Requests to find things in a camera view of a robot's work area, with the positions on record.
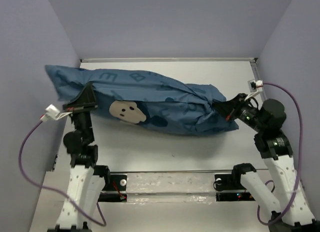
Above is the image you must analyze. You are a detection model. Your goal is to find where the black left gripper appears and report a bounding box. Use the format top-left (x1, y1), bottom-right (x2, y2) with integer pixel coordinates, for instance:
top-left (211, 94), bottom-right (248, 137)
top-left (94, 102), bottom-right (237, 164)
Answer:
top-left (63, 81), bottom-right (98, 141)

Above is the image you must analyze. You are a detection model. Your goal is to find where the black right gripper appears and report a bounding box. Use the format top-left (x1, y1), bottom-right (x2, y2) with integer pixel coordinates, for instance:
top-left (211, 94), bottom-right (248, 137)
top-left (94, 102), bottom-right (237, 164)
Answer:
top-left (213, 92), bottom-right (267, 133)

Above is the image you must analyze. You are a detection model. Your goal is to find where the blue letter-print pillowcase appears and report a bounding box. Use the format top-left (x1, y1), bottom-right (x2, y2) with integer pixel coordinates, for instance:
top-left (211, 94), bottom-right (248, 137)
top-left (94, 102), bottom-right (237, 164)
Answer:
top-left (45, 65), bottom-right (239, 135)

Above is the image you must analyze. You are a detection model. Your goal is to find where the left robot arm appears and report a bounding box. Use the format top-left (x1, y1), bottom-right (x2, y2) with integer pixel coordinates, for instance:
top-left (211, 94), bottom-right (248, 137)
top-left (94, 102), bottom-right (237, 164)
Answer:
top-left (52, 83), bottom-right (111, 232)

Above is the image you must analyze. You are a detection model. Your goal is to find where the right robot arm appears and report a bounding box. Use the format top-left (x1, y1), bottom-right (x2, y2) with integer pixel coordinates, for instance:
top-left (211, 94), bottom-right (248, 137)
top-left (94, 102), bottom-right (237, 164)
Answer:
top-left (212, 93), bottom-right (320, 232)

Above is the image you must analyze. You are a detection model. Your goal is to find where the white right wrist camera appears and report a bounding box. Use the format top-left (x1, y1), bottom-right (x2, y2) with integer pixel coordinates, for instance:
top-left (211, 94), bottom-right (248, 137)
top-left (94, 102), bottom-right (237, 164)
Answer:
top-left (245, 80), bottom-right (264, 101)

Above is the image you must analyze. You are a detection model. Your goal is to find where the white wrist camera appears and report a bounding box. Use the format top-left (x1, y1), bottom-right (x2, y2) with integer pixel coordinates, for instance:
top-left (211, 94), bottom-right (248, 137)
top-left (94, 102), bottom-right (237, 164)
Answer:
top-left (40, 104), bottom-right (71, 122)
top-left (245, 80), bottom-right (264, 101)

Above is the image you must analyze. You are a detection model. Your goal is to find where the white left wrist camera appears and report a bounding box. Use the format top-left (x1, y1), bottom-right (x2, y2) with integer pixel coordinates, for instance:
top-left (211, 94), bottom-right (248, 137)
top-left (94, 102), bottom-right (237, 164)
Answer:
top-left (40, 104), bottom-right (71, 122)

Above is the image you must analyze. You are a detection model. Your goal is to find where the aluminium back table rail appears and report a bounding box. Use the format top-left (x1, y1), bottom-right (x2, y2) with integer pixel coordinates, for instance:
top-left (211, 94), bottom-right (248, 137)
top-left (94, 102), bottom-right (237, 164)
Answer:
top-left (80, 57), bottom-right (258, 63)

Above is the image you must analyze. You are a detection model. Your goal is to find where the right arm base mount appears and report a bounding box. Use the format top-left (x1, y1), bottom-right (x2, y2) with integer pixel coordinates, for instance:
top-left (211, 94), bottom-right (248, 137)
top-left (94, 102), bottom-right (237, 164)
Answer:
top-left (212, 174), bottom-right (254, 202)

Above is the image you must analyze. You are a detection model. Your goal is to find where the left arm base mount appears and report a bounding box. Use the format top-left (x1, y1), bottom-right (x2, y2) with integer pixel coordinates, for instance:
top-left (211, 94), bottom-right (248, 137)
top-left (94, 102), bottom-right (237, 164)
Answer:
top-left (98, 174), bottom-right (128, 203)

